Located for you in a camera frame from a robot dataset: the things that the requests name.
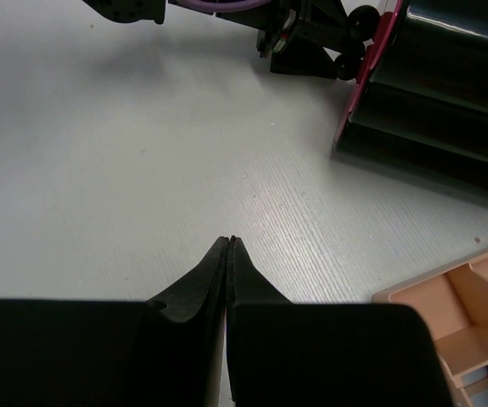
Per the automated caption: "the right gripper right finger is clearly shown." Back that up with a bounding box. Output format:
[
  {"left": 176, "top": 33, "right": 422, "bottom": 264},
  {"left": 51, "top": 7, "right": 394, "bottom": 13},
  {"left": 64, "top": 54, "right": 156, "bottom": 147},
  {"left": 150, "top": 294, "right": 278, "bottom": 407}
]
[{"left": 227, "top": 237, "right": 452, "bottom": 406}]

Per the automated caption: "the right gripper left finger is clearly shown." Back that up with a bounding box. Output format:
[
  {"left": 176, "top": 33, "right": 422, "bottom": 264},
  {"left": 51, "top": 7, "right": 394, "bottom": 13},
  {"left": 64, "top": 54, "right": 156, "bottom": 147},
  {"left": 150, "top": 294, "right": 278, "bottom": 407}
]
[{"left": 0, "top": 237, "right": 229, "bottom": 406}]

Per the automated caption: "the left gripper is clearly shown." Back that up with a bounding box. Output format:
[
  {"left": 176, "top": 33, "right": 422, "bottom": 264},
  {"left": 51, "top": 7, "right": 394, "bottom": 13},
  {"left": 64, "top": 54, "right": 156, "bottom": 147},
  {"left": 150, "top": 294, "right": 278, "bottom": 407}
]
[{"left": 216, "top": 1, "right": 348, "bottom": 80}]

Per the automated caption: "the black pink drawer organizer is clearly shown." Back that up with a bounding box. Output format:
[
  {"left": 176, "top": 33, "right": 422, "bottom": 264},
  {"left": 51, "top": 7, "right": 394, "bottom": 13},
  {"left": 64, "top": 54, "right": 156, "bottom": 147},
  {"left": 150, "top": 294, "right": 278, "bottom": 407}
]
[{"left": 334, "top": 1, "right": 488, "bottom": 199}]

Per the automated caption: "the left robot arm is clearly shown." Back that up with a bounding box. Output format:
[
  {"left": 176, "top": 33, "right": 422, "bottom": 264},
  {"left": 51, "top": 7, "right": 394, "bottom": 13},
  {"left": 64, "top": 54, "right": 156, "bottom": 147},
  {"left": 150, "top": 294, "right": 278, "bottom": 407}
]
[{"left": 86, "top": 0, "right": 364, "bottom": 81}]

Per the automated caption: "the peach file rack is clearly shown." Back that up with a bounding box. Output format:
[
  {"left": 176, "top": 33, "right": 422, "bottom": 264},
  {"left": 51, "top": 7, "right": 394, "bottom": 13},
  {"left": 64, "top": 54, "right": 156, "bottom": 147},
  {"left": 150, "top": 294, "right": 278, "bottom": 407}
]
[{"left": 372, "top": 248, "right": 488, "bottom": 406}]

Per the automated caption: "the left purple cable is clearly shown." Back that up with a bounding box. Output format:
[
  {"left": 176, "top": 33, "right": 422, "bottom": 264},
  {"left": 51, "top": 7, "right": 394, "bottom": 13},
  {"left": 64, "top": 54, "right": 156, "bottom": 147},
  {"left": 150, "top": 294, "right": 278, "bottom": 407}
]
[{"left": 171, "top": 0, "right": 278, "bottom": 13}]

